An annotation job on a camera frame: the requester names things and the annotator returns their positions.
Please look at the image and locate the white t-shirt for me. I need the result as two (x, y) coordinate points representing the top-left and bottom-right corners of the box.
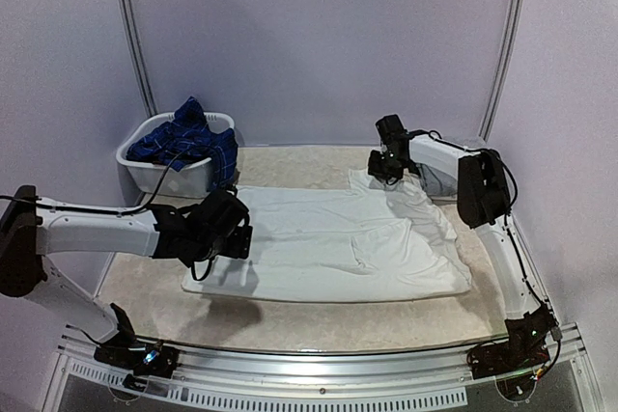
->
(182, 170), (472, 303)

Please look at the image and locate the aluminium front rail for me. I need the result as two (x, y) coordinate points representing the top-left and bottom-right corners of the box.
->
(41, 324), (605, 411)

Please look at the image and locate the folded grey towel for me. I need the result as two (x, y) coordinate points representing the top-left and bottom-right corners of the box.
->
(419, 164), (458, 198)

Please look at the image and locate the blue plaid shirt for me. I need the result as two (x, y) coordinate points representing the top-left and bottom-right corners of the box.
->
(126, 96), (239, 189)

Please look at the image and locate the white plastic laundry basket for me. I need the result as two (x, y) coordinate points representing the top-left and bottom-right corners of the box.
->
(115, 112), (237, 200)

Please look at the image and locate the right corner wall post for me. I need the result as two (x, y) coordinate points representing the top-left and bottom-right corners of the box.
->
(478, 0), (523, 142)

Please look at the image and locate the left corner wall post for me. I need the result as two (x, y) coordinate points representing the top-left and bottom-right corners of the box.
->
(118, 0), (157, 118)

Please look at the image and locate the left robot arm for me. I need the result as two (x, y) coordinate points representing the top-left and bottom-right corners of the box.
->
(1, 185), (253, 368)

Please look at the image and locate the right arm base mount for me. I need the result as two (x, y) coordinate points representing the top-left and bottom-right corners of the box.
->
(465, 325), (563, 403)

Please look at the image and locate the corner wall post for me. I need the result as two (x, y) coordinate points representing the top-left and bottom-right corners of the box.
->
(118, 0), (157, 118)
(478, 0), (523, 142)

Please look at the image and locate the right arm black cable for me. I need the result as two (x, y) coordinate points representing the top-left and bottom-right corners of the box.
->
(405, 129), (564, 336)

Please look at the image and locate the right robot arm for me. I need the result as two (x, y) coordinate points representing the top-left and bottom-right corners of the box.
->
(368, 114), (557, 370)

